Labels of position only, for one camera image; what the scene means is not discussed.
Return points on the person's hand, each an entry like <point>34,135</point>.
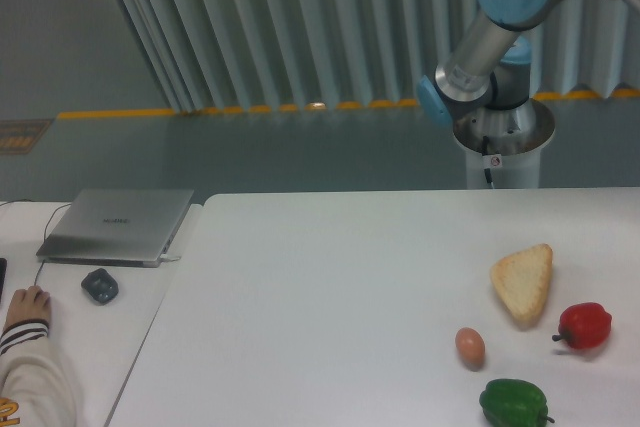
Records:
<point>24,308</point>

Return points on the white sleeved forearm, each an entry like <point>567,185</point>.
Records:
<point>34,388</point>

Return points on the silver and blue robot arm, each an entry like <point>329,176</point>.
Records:
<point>485,69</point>

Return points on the green bell pepper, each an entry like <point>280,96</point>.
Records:
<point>514,402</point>

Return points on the red bell pepper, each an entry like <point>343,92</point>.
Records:
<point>584,326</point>

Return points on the black keyboard edge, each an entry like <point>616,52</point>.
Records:
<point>3,273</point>

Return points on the black power adapter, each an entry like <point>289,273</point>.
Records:
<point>100,286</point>

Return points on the silver closed laptop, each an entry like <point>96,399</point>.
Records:
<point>117,227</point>

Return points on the white corrugated partition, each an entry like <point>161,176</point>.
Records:
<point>270,53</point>

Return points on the brown egg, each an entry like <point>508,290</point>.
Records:
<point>470,346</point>

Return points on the triangular toast slice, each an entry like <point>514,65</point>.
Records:
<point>522,282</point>

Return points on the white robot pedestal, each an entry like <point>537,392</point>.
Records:
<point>503,148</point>

